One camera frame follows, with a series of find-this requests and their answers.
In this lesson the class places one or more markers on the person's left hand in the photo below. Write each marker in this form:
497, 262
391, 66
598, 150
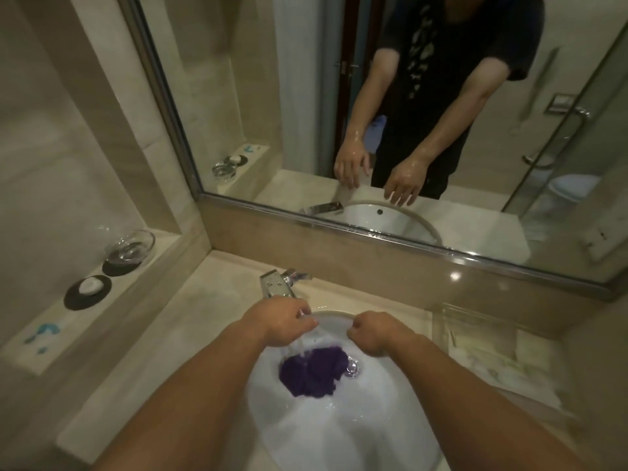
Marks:
274, 323

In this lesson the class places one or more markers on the purple cloth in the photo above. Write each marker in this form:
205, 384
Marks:
314, 372

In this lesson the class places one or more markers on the clear glass soap dish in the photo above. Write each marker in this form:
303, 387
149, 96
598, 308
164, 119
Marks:
130, 246

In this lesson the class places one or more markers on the person's left forearm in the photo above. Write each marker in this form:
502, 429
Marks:
196, 397

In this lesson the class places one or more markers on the chrome sink drain plug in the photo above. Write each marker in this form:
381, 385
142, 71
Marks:
352, 367

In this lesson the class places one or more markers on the person's right fingers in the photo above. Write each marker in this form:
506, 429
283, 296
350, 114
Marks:
354, 331

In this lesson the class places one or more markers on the white ceramic sink basin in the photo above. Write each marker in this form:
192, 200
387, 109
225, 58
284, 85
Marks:
343, 426

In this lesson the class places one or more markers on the white round soap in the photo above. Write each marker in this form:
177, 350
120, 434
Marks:
91, 285

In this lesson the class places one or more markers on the chrome faucet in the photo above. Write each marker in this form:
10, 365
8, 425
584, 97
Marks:
277, 285

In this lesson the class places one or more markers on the large wall mirror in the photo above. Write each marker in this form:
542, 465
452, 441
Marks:
274, 93

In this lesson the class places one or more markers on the person's right hand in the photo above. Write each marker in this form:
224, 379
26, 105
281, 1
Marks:
380, 333

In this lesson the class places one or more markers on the person's left fingers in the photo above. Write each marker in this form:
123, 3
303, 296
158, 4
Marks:
305, 322

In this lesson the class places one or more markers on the clear glass tray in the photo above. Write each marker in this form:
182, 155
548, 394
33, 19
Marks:
500, 358

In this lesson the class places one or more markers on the black round coaster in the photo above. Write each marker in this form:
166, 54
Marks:
117, 269
78, 298

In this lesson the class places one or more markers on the person's right forearm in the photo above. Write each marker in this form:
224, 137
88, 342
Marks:
471, 402

